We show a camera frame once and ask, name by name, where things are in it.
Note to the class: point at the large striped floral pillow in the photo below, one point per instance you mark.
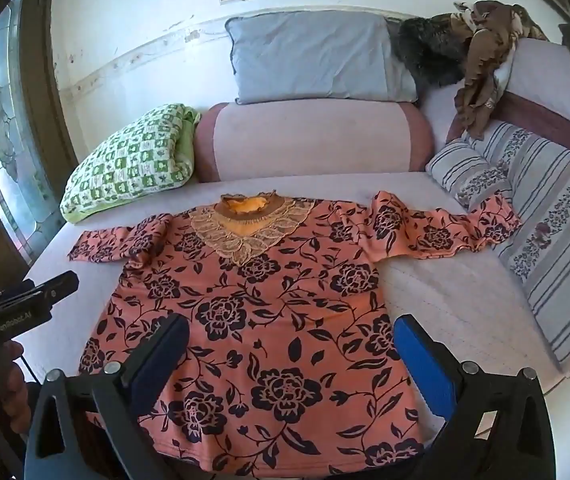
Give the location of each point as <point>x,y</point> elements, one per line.
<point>560,240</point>

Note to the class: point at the blue-grey pillow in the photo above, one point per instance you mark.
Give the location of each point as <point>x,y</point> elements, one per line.
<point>310,55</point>

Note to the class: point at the orange floral blouse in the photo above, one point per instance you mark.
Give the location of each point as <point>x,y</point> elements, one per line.
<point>275,310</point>

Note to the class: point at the lilac sofa bed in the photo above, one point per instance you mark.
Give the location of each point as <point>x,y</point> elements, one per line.
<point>440,285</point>

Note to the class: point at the stained glass window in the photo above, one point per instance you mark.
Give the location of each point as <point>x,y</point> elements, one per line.
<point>10,135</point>

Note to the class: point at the brown and white dog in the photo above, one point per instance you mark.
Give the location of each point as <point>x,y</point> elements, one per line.
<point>485,60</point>

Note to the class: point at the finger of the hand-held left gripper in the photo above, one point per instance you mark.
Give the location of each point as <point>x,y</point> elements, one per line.
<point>57,286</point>

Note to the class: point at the pink bolster cushion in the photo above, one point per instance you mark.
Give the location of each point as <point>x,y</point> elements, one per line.
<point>310,140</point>

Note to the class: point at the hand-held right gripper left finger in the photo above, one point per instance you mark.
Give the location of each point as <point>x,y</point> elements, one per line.
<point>165,355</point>

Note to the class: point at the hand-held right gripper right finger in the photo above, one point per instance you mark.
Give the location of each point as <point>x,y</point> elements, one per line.
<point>422,360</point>

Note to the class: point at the dark furry cloth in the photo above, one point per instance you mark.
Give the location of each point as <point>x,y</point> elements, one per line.
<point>430,50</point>

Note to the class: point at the green checked pillow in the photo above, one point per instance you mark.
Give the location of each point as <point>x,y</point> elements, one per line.
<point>130,160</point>

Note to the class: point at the small striped floral pillow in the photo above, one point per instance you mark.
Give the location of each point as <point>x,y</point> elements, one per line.
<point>465,170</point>

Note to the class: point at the dark wooden window frame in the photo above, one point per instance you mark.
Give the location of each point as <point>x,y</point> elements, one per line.
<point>40,60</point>

